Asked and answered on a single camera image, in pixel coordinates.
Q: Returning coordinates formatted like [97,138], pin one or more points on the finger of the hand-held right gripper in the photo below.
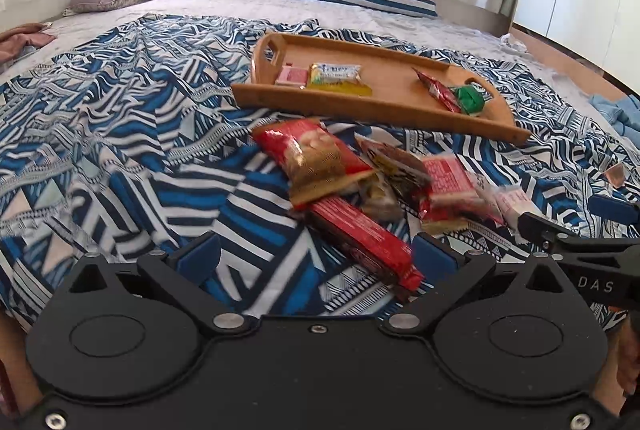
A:
[540,226]
[612,208]

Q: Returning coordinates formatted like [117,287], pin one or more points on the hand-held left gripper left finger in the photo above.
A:
[200,255]

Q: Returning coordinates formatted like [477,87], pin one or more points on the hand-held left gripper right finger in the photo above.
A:
[435,255]

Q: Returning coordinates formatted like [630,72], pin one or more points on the red gold-edged wafer packet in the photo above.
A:
[440,221]

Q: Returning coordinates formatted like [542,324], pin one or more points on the clear white cake packet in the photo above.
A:
[512,205]

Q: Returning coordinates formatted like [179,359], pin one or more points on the small brown snack packet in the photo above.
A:
[382,202]

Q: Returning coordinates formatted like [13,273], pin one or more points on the red dotted snack packet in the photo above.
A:
[450,180]

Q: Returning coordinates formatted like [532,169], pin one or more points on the long red bar packet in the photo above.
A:
[360,235]

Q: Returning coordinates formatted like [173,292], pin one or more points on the dark brown chocolate packet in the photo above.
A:
[395,165]

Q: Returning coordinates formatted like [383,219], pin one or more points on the green candy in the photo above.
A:
[470,99]

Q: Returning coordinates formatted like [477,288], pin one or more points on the red gold peanut packet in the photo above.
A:
[310,155]

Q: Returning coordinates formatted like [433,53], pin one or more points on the red black coffee stick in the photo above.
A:
[435,89]

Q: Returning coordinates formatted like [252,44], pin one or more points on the wooden tray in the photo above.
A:
[390,90]

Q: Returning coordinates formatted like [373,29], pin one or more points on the pink white snack packet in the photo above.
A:
[289,76]

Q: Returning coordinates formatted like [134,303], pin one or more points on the yellow snack packet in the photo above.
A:
[332,74]

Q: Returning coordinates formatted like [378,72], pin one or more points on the light blue cloth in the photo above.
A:
[620,115]

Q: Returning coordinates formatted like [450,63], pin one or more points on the blue patterned blanket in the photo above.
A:
[125,135]

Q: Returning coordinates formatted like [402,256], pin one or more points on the clear plastic wrapper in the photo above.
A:
[512,41]

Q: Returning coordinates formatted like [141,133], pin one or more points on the grey bed sheet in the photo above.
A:
[225,2]

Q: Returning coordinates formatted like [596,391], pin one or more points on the reddish brown cloth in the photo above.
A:
[20,40]

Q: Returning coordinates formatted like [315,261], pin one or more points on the wooden bed frame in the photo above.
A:
[565,55]

